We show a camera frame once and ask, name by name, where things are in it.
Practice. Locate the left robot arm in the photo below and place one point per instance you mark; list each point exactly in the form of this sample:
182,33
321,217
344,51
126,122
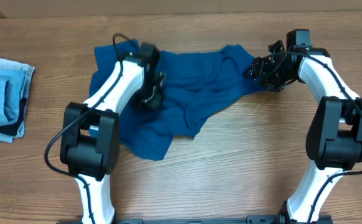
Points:
91,131

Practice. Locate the folded light blue jeans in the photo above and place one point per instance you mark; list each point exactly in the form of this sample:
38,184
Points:
15,83

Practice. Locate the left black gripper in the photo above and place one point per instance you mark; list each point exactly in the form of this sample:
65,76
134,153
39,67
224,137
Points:
151,97

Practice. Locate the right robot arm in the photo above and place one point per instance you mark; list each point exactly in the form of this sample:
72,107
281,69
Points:
334,140

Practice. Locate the dark blue t-shirt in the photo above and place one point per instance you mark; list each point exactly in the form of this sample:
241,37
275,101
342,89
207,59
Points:
196,86

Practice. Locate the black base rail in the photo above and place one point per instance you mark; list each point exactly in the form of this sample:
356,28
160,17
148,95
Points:
193,221

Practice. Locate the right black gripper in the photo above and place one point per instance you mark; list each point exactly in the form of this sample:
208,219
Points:
262,69

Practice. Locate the folded black garment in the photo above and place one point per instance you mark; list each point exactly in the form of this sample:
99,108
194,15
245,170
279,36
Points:
11,129

